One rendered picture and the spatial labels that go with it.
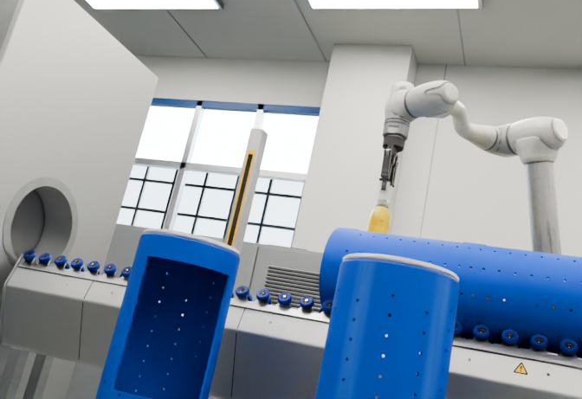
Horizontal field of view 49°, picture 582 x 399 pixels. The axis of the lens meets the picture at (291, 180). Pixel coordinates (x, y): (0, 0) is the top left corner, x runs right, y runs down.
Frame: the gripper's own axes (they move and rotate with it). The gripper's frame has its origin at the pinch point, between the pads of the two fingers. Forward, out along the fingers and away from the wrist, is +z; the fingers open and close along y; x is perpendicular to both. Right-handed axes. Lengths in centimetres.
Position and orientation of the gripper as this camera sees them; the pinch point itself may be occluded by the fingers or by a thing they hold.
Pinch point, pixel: (384, 193)
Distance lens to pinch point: 221.6
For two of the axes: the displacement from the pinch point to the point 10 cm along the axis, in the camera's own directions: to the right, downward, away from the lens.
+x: 9.2, 0.9, -3.8
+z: -2.0, 9.4, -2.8
